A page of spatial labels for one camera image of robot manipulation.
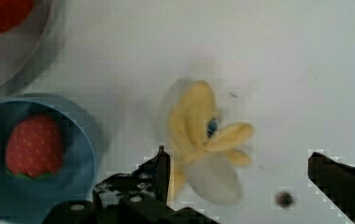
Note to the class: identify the yellow plush banana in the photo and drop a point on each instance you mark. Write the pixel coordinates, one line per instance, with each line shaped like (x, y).
(203, 154)

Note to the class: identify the blue small bowl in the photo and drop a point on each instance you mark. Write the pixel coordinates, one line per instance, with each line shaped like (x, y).
(26, 201)

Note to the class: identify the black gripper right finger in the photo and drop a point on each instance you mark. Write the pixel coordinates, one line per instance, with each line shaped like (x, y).
(334, 179)

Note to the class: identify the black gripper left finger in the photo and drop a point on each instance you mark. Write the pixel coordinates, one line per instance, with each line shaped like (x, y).
(151, 178)

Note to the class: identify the grey round plate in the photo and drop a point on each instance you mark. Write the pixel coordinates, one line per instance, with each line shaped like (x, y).
(19, 45)

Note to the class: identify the red plush ketchup bottle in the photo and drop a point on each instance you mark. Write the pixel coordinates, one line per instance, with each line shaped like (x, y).
(14, 12)

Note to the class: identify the red plush strawberry in bowl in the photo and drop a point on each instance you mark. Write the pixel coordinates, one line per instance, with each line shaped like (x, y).
(35, 147)

